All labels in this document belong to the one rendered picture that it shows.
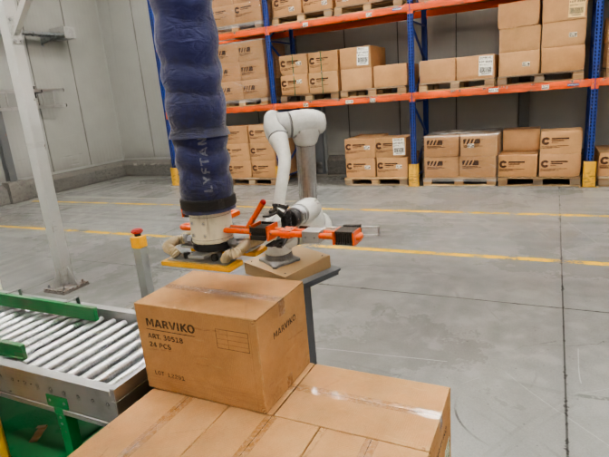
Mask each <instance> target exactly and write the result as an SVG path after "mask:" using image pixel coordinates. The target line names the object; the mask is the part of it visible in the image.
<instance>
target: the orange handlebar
mask: <svg viewBox="0 0 609 457"><path fill-rule="evenodd" d="M238 215H240V211H239V210H238V209H232V210H231V217H232V218H234V217H236V216H238ZM230 227H237V228H224V229H223V231H224V232H225V233H237V234H249V228H244V227H245V226H242V225H230ZM179 228H180V229H182V230H190V224H189V222H188V223H183V224H181V225H180V226H179ZM304 229H305V228H298V227H288V226H286V227H284V228H275V230H270V231H269V235H270V236H280V238H293V237H295V238H301V237H302V231H303V230H304ZM332 231H333V230H326V229H325V230H324V233H319V235H318V238H322V239H333V238H332ZM355 239H356V240H361V239H363V233H362V232H360V233H359V234H357V235H356V237H355Z"/></svg>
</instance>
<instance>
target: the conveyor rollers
mask: <svg viewBox="0 0 609 457"><path fill-rule="evenodd" d="M99 318H100V319H99V320H98V321H96V322H95V321H90V320H84V319H79V318H73V317H68V316H58V315H53V314H47V313H42V312H36V311H31V310H25V309H20V308H15V307H10V306H0V338H1V339H5V340H10V341H14V342H18V343H22V344H24V345H25V349H26V353H27V356H28V358H27V359H26V360H24V361H21V360H17V359H13V358H9V357H5V356H1V355H0V357H1V358H4V359H9V360H13V361H16V362H20V363H24V364H28V365H34V366H39V367H42V368H46V369H50V370H54V371H57V372H61V373H66V374H72V375H76V376H80V377H83V378H87V379H92V380H95V381H99V382H103V383H106V384H113V385H115V384H117V383H118V382H119V381H120V380H122V379H123V378H125V377H126V376H127V375H129V374H131V373H132V372H133V371H135V370H136V369H138V368H139V367H140V366H142V365H144V364H145V361H144V356H143V351H142V346H141V340H140V332H139V327H138V323H137V322H133V323H132V324H130V325H128V323H127V321H126V320H121V321H120V322H119V323H117V322H116V320H115V319H114V318H111V319H109V320H107V321H105V318H104V317H103V316H100V317H99ZM142 358H143V359H142ZM112 379H113V380H112Z"/></svg>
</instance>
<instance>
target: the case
mask: <svg viewBox="0 0 609 457"><path fill-rule="evenodd" d="M134 307H135V312H136V317H137V322H138V327H139V332H140V340H141V346H142V351H143V356H144V361H145V365H146V371H147V376H148V380H149V386H151V387H155V388H159V389H162V390H166V391H171V392H174V393H178V394H184V395H189V396H193V397H197V398H200V399H205V400H209V401H212V402H216V403H220V404H227V405H231V406H235V407H238V408H243V409H247V410H250V411H254V412H259V413H265V414H267V413H268V412H269V411H270V410H271V409H272V407H273V406H274V405H275V404H276V402H277V401H278V400H279V399H280V398H281V397H282V395H283V394H284V393H285V392H286V390H287V389H288V388H289V387H290V386H291V385H292V383H293V382H294V381H295V380H296V378H297V377H298V376H299V375H300V374H301V373H302V372H303V371H304V369H305V368H306V367H307V366H308V365H309V364H310V355H309V345H308V335H307V325H306V314H305V295H304V285H303V281H297V280H288V279H278V278H269V277H251V276H241V275H232V274H223V273H214V272H205V271H195V270H193V271H191V272H189V273H187V274H186V275H185V276H183V277H180V278H178V279H176V280H175V281H173V282H171V283H169V284H167V285H166V286H164V287H162V288H160V289H158V290H156V291H154V292H153V293H151V294H149V295H147V296H145V297H144V298H142V299H140V300H138V301H136V302H134Z"/></svg>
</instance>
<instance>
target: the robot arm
mask: <svg viewBox="0 0 609 457"><path fill-rule="evenodd" d="M263 127H264V132H265V135H266V138H267V139H268V141H269V143H270V145H271V146H272V148H273V149H274V151H275V153H276V155H277V157H278V170H277V176H276V183H275V196H274V203H273V204H272V206H273V208H272V209H270V210H269V211H268V213H266V214H265V215H263V218H266V219H265V221H274V222H276V221H277V225H278V227H279V228H284V227H286V226H288V227H298V229H299V226H310V227H311V228H325V227H332V221H331V219H330V218H329V216H328V215H327V214H325V213H323V210H322V205H321V203H320V202H319V201H318V200H317V186H316V159H315V144H316V143H317V141H318V137H319V134H321V133H323V132H324V131H325V128H326V119H325V116H324V114H323V113H322V112H319V111H317V110H314V109H301V110H293V111H290V112H278V111H274V110H271V111H268V112H267V113H266V114H265V116H264V126H263ZM288 138H293V141H294V143H295V145H296V158H297V173H298V188H299V201H298V202H296V203H295V204H294V206H292V207H290V208H289V205H285V195H286V190H287V184H288V180H289V174H290V169H291V152H290V147H289V141H288ZM287 208H289V209H287ZM325 229H326V230H332V229H331V228H325ZM304 244H309V243H303V242H302V238H295V237H293V238H280V236H277V237H276V238H273V239H272V240H270V241H265V242H264V246H266V247H267V250H266V251H265V253H266V255H265V256H264V257H261V258H259V261H260V262H263V263H265V264H267V265H268V266H270V267H271V268H272V269H278V268H279V267H282V266H285V265H288V264H291V263H293V262H296V261H300V260H301V259H300V257H298V256H295V255H294V254H293V251H292V248H293V247H295V246H297V245H304Z"/></svg>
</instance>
